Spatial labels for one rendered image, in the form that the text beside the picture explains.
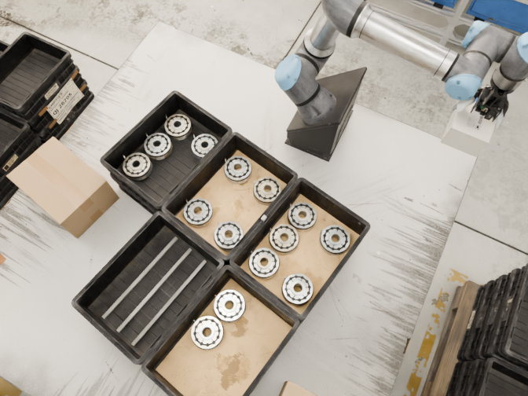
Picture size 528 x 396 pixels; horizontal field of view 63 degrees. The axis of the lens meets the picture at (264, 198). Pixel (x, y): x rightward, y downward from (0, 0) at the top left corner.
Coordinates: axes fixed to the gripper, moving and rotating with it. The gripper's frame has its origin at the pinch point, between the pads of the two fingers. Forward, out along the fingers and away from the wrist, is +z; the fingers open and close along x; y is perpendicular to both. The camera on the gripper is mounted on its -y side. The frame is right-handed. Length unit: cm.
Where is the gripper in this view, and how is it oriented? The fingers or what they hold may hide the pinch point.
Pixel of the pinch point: (474, 116)
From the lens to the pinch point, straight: 157.9
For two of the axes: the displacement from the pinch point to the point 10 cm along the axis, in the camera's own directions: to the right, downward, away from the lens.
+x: 8.9, 4.3, -1.8
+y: -4.7, 8.1, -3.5
